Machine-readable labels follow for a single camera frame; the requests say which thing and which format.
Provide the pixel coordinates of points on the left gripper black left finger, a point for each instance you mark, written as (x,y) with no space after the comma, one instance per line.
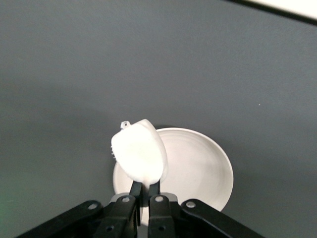
(116,218)

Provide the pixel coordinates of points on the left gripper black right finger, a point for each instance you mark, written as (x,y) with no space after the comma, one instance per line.
(161,218)

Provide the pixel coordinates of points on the white toy bun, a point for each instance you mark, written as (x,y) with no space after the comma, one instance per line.
(138,153)

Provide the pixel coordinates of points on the white round plate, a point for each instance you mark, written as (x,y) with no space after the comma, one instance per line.
(198,171)

